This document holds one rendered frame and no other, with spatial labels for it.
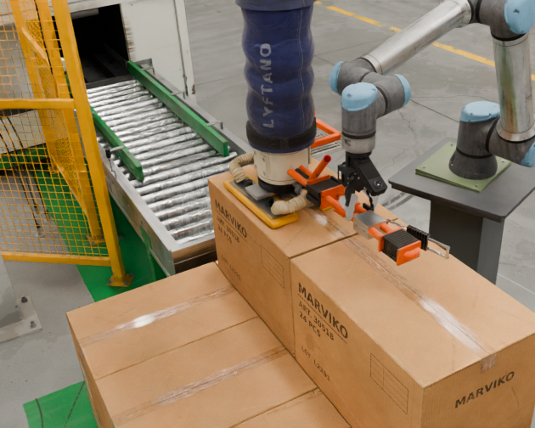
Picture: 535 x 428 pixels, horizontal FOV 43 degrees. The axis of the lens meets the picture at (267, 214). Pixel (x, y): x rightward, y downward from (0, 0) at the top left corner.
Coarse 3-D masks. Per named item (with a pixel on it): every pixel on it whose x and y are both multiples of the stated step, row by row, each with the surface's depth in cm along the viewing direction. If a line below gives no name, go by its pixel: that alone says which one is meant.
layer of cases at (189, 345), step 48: (144, 288) 257; (192, 288) 255; (96, 336) 235; (144, 336) 233; (192, 336) 231; (240, 336) 230; (96, 384) 215; (144, 384) 214; (192, 384) 212; (240, 384) 211; (288, 384) 210
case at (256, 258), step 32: (224, 192) 234; (224, 224) 243; (256, 224) 215; (288, 224) 214; (320, 224) 213; (352, 224) 211; (224, 256) 254; (256, 256) 223; (288, 256) 199; (256, 288) 232; (288, 288) 206; (288, 320) 214
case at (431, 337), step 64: (320, 256) 198; (384, 256) 195; (320, 320) 191; (384, 320) 172; (448, 320) 170; (512, 320) 169; (320, 384) 205; (384, 384) 168; (448, 384) 156; (512, 384) 170
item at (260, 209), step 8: (248, 176) 238; (224, 184) 235; (232, 184) 233; (240, 184) 232; (248, 184) 228; (232, 192) 231; (240, 192) 228; (240, 200) 227; (248, 200) 223; (256, 200) 222; (264, 200) 222; (272, 200) 217; (256, 208) 219; (264, 208) 218; (264, 216) 215; (272, 216) 214; (280, 216) 214; (288, 216) 214; (296, 216) 214; (272, 224) 211; (280, 224) 212
